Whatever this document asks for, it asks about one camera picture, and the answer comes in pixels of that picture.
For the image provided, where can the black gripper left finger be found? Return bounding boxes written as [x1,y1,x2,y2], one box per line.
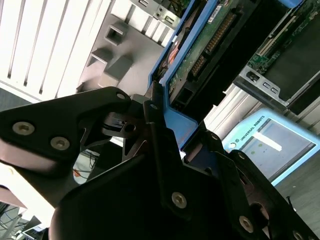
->
[0,81,195,222]

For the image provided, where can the hard disk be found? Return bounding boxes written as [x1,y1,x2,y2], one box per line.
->
[147,0,305,176]

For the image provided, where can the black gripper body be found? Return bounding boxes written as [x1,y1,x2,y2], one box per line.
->
[48,153,242,240]

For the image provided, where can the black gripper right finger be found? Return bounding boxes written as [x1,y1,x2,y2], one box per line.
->
[197,123,320,240]

